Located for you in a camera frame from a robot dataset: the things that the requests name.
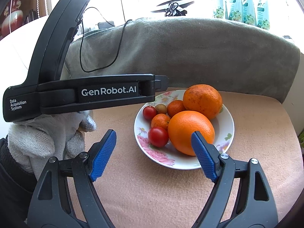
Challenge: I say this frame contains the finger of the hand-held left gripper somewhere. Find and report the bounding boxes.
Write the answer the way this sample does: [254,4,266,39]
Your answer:
[154,75,168,92]

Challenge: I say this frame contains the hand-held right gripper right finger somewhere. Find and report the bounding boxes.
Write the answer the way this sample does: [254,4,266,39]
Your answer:
[191,131,279,228]

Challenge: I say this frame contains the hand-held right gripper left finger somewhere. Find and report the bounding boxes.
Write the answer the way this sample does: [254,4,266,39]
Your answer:
[27,129,117,228]

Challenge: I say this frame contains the brown longan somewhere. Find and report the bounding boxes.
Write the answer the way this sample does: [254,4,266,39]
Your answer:
[155,104,168,115]

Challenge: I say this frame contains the small mandarin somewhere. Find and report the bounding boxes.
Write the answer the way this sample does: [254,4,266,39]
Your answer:
[151,113,171,130]
[167,100,187,118]

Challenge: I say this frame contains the small red tomato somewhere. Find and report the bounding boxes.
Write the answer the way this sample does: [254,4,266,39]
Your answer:
[142,106,157,120]

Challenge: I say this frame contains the large smooth orange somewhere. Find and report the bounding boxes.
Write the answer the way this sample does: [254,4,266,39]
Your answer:
[168,110,215,156]

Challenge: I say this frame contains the floral white plate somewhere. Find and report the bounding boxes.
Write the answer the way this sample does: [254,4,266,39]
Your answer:
[134,89,235,170]

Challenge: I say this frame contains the speckled orange with stem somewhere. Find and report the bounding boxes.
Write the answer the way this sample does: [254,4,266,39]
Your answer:
[182,84,223,120]

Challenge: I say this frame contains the large red tomato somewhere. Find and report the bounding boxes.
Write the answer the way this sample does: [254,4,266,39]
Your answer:
[148,127,169,148]

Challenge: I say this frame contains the person's left forearm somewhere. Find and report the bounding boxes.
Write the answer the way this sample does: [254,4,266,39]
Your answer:
[0,134,38,228]

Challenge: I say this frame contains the person's left hand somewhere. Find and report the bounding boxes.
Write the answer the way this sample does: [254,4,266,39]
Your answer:
[7,110,97,181]

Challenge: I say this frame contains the grey cushion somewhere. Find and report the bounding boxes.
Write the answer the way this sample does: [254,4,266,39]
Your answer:
[63,18,301,102]

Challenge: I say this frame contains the red vase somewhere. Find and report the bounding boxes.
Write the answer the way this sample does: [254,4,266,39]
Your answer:
[1,0,24,37]

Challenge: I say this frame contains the dark power adapter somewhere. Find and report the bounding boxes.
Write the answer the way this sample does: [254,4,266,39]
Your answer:
[97,21,116,29]

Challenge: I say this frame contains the black coiled cable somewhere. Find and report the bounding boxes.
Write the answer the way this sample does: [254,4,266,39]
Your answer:
[165,2,188,17]

